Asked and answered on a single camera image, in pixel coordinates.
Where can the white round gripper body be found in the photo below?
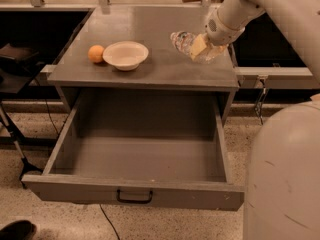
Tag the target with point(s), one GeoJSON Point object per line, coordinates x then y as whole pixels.
{"type": "Point", "coordinates": [220, 33]}

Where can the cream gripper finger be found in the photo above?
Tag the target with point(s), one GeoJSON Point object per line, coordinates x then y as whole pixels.
{"type": "Point", "coordinates": [198, 46]}
{"type": "Point", "coordinates": [216, 51]}

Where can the clear plastic water bottle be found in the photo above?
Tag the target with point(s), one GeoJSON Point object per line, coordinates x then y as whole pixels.
{"type": "Point", "coordinates": [182, 41]}

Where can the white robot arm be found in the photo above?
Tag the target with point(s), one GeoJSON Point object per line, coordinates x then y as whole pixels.
{"type": "Point", "coordinates": [282, 192]}

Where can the grey cabinet with counter top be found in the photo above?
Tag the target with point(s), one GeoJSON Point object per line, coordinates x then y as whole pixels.
{"type": "Point", "coordinates": [165, 67]}

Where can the grey open bottom drawer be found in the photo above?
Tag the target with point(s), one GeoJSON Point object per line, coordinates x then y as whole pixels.
{"type": "Point", "coordinates": [172, 146]}

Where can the white paper bowl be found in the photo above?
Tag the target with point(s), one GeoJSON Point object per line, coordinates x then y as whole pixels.
{"type": "Point", "coordinates": [125, 55]}

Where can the orange fruit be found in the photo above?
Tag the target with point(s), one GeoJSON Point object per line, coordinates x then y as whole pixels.
{"type": "Point", "coordinates": [95, 53]}

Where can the dark bag on left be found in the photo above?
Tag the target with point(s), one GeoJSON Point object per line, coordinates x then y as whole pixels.
{"type": "Point", "coordinates": [20, 61]}

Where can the black tripod stand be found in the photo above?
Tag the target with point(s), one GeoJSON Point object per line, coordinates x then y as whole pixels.
{"type": "Point", "coordinates": [27, 166]}

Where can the black shoe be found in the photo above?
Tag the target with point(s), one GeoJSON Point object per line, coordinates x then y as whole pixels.
{"type": "Point", "coordinates": [18, 230]}

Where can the black drawer handle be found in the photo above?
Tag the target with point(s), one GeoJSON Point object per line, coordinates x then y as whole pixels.
{"type": "Point", "coordinates": [132, 197]}

